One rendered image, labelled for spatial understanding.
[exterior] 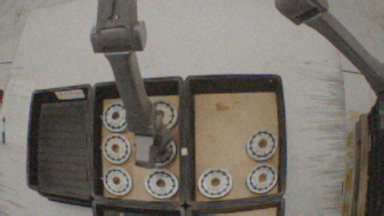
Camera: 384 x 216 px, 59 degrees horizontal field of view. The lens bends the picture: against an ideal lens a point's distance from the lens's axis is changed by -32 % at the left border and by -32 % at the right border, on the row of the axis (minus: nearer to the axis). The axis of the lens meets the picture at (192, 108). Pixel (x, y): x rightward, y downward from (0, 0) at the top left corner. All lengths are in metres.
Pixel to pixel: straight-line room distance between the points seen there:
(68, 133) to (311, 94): 0.91
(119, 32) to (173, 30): 0.97
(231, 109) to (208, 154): 0.16
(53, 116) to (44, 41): 0.51
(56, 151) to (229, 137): 0.61
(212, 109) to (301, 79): 0.41
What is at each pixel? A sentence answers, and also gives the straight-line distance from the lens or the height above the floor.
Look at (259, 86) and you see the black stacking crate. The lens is 1.46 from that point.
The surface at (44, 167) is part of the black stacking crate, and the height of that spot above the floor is 0.83.
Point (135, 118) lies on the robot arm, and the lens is 1.09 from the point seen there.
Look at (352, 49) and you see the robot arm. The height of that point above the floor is 1.48.
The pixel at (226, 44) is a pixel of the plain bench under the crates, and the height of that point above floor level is 0.70.
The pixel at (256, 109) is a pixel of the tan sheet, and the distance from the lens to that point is 1.47.
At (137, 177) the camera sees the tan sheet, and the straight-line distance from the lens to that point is 1.42.
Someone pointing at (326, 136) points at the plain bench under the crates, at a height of 0.70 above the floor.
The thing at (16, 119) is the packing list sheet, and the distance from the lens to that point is 1.85.
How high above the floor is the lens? 2.18
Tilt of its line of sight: 66 degrees down
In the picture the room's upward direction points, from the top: 11 degrees counter-clockwise
